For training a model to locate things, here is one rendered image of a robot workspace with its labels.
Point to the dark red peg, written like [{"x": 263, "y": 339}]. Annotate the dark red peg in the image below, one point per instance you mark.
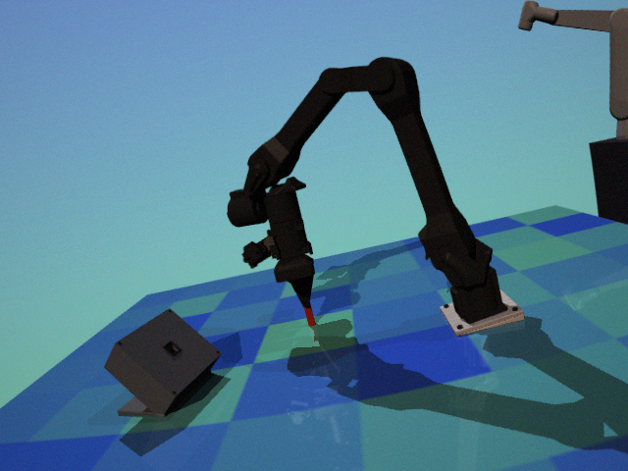
[{"x": 309, "y": 315}]

